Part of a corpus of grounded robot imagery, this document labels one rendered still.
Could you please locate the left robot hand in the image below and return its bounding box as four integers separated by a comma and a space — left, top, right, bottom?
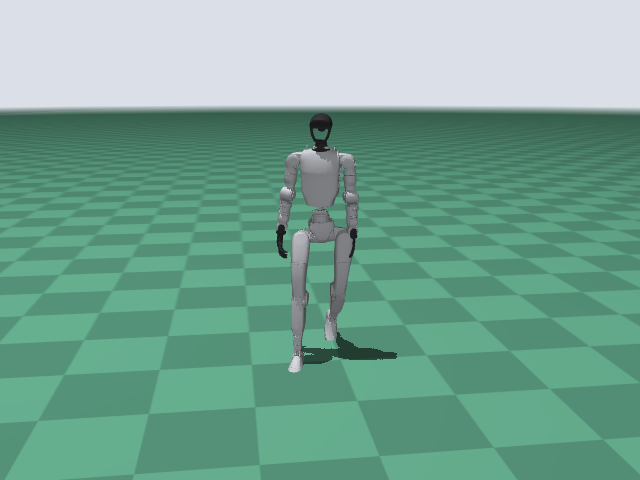
349, 228, 357, 258

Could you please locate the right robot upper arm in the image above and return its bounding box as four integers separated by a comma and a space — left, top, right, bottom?
280, 152, 302, 201

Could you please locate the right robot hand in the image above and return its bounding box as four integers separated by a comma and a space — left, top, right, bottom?
276, 224, 288, 258

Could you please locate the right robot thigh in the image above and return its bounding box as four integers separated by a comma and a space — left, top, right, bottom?
291, 228, 310, 307

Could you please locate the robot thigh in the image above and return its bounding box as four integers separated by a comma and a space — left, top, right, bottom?
291, 228, 310, 307
330, 226, 353, 299

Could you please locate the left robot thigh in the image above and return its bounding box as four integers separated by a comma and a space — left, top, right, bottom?
330, 226, 353, 299

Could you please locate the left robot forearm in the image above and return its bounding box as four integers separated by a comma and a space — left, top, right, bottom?
345, 193, 359, 234

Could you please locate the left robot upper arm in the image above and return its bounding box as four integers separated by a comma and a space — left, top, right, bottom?
339, 153, 358, 204

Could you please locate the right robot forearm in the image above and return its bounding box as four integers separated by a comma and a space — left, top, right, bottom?
276, 189, 292, 231

